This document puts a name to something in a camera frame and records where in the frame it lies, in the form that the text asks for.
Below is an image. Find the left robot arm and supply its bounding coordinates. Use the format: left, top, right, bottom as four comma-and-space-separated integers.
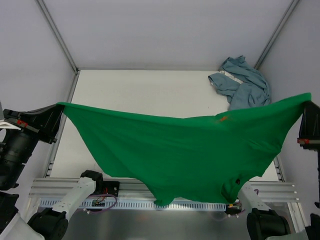
0, 104, 104, 240

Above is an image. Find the aluminium frame post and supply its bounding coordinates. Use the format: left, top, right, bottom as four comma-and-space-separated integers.
35, 0, 79, 74
254, 0, 301, 70

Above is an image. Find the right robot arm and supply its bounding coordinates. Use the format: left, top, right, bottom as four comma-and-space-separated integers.
223, 101, 320, 240

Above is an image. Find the green t shirt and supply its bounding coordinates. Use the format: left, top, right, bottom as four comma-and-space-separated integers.
63, 92, 312, 206

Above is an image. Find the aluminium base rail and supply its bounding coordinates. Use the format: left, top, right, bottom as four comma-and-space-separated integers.
29, 177, 300, 202

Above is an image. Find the blue grey t shirt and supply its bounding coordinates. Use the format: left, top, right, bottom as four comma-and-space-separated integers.
208, 55, 271, 111

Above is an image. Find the left aluminium frame post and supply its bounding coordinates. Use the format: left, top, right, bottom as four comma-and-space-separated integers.
35, 0, 79, 74

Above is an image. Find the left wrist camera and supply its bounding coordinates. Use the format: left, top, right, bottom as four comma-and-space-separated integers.
0, 102, 21, 131

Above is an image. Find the white slotted cable duct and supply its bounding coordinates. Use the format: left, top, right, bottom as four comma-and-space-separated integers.
39, 198, 227, 211

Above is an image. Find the right aluminium frame post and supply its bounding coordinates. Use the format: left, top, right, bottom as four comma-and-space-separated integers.
254, 0, 301, 70

